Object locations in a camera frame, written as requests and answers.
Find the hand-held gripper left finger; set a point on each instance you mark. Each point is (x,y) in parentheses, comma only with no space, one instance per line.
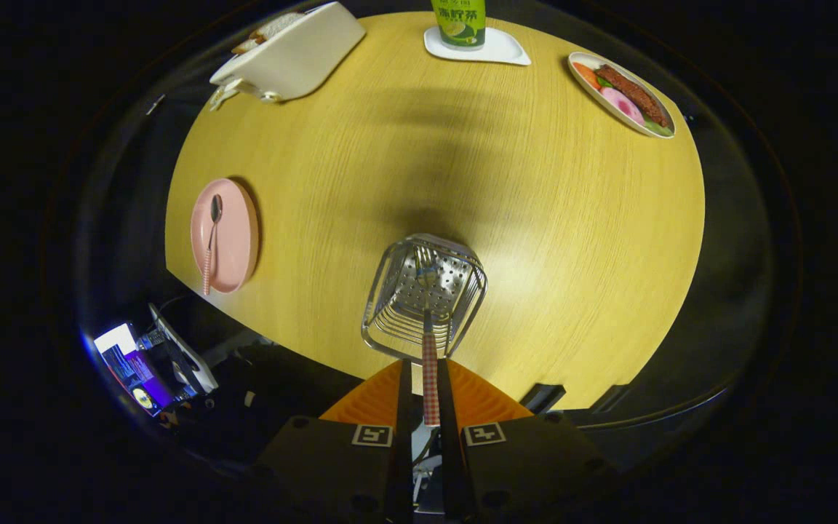
(405,437)

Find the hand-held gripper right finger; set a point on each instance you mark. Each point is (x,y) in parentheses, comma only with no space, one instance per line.
(449,437)

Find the pink plate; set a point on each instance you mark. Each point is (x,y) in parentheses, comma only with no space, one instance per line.
(236,240)

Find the laptop computer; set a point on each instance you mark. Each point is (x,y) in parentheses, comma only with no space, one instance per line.
(132,367)

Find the oval white food plate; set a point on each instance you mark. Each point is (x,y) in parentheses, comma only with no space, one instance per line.
(608,109)

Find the green vegetable piece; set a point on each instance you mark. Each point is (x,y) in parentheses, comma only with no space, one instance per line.
(657,128)

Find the pink ham slice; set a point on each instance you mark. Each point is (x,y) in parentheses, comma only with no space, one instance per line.
(623,105)

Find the orange carrot piece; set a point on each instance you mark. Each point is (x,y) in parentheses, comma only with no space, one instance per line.
(585,74)

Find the brown meat strip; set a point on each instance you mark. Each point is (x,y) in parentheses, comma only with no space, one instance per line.
(637,96)

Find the white coaster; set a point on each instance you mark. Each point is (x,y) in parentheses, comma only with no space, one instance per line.
(503,51)

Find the white toaster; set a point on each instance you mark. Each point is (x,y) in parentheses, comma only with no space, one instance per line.
(299,58)

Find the green label drink bottle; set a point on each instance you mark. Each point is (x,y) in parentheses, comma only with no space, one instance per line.
(459,25)

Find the black table bracket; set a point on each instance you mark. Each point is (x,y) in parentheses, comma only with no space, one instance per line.
(610,397)
(541,398)

